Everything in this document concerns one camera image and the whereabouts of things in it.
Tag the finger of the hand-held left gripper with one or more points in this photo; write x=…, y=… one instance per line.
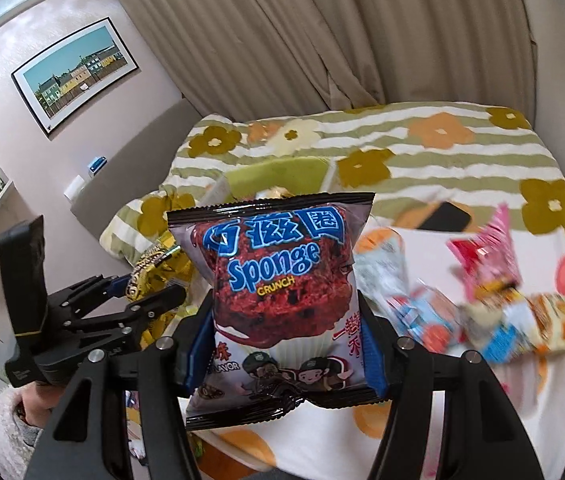
x=120, y=286
x=152, y=305

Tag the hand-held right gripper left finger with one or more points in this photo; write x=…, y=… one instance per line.
x=198, y=347

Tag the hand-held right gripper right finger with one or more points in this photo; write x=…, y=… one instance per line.
x=375, y=355

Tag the yellow snack packet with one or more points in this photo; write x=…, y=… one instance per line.
x=157, y=265

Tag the purple chocolate snack bag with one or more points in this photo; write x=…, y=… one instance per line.
x=272, y=280

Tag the person's left hand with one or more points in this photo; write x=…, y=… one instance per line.
x=37, y=405

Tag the blue red snack packet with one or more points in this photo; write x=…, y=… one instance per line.
x=422, y=317

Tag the white orange snack packet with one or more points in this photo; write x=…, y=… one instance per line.
x=382, y=260

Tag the small white box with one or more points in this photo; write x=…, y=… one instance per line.
x=75, y=187

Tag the small blue device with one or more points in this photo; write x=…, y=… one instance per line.
x=97, y=164

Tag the light blue snack packet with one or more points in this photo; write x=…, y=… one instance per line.
x=504, y=332

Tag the grey padded headboard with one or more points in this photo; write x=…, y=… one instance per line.
x=137, y=150

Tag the white fruit-print cloth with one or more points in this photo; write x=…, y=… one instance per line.
x=512, y=400

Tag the black phone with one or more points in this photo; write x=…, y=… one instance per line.
x=445, y=217

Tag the pink snack packet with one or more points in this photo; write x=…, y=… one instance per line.
x=492, y=255

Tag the striped floral blanket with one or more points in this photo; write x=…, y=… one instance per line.
x=412, y=165

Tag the framed houses picture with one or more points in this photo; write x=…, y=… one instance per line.
x=72, y=70

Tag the beige curtain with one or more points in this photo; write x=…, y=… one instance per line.
x=262, y=25

